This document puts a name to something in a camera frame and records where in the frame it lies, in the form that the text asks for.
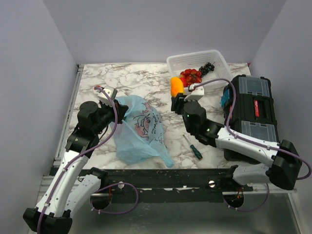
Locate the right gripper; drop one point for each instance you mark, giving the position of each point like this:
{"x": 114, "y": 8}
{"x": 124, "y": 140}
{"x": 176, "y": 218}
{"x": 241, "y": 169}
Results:
{"x": 178, "y": 102}

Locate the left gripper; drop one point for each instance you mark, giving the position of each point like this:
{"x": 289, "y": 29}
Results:
{"x": 121, "y": 110}

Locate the orange yellow fake fruit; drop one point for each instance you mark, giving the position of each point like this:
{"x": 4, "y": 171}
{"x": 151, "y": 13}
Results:
{"x": 176, "y": 86}

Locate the blue plastic bag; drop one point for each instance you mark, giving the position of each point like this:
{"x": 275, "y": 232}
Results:
{"x": 140, "y": 136}

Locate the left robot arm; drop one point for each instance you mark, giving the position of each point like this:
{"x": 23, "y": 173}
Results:
{"x": 54, "y": 213}

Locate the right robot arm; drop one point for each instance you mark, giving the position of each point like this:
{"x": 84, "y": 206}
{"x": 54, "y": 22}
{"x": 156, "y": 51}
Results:
{"x": 279, "y": 163}

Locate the dark fake grape bunch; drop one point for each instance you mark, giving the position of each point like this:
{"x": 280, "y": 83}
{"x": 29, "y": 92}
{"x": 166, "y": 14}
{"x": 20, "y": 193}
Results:
{"x": 208, "y": 67}

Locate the white plastic basket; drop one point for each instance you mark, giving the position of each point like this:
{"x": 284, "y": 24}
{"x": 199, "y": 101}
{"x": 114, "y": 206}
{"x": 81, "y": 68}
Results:
{"x": 196, "y": 68}

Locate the black toolbox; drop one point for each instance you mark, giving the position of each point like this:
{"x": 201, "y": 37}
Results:
{"x": 253, "y": 114}

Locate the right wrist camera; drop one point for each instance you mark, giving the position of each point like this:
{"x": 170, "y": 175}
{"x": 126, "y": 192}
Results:
{"x": 196, "y": 93}

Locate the green handled screwdriver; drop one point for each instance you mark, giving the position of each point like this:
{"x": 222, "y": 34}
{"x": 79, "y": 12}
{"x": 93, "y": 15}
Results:
{"x": 195, "y": 151}

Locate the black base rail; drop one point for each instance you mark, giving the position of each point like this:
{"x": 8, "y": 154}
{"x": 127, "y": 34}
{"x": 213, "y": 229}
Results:
{"x": 148, "y": 186}

